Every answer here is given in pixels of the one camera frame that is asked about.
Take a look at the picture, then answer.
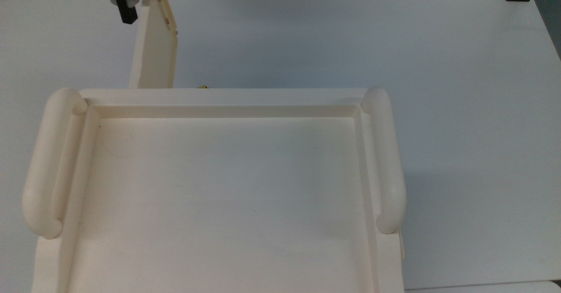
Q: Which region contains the cream rounded cabinet handle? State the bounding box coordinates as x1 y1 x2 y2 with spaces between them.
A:
361 86 407 234
22 87 88 240

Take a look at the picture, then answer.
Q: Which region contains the cream cabinet door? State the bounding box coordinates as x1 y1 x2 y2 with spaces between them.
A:
130 0 178 88

